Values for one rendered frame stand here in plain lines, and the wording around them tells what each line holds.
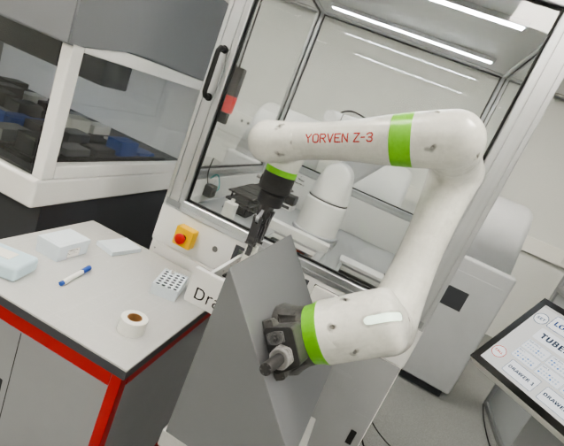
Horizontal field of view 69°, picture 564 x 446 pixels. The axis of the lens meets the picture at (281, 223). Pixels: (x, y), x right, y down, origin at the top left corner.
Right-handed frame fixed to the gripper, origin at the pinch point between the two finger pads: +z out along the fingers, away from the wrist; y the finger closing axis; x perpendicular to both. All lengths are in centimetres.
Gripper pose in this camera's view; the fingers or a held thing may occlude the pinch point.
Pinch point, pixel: (249, 253)
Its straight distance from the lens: 124.6
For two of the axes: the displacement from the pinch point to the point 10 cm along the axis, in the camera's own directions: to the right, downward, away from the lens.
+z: -3.6, 8.9, 2.7
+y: -2.9, 1.7, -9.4
